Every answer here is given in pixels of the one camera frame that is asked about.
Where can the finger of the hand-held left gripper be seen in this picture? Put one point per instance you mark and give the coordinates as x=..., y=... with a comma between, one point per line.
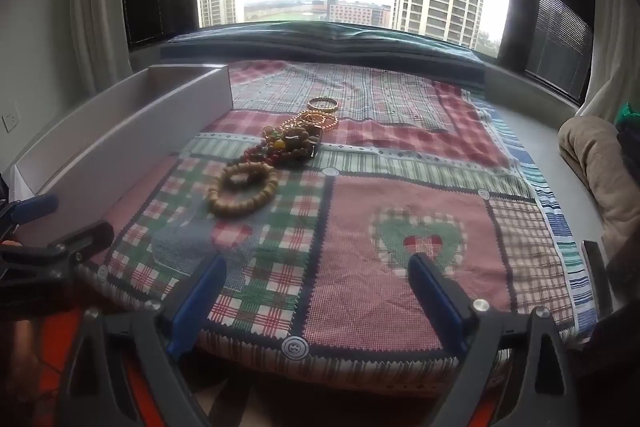
x=65, y=247
x=35, y=207

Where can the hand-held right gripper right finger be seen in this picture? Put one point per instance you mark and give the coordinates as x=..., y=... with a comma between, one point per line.
x=440, y=302

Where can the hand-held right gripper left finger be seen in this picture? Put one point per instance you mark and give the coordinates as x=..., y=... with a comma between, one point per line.
x=197, y=302

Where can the grey box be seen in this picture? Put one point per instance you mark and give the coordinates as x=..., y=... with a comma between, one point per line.
x=125, y=132

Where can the orange cloth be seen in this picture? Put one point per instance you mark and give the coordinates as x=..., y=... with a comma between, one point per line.
x=55, y=357

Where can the patchwork plaid blanket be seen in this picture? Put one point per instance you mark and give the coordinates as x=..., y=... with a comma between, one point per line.
x=380, y=207

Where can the pale curtain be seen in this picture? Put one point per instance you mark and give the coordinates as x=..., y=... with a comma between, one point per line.
x=617, y=32
x=97, y=7

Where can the beige folded blanket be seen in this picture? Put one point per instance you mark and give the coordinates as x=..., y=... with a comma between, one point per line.
x=605, y=172

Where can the gold bangle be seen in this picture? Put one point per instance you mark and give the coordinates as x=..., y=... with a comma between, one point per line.
x=320, y=105

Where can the green cloth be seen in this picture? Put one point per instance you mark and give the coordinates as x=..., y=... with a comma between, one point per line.
x=629, y=113

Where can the dark green cushion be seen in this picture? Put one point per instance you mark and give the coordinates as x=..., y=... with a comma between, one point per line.
x=320, y=42

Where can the low red building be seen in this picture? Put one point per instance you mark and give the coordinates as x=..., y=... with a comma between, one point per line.
x=357, y=13

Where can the white wall socket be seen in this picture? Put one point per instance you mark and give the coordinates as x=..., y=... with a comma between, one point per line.
x=10, y=121

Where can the grey metal frame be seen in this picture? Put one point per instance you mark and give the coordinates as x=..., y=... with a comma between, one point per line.
x=597, y=277

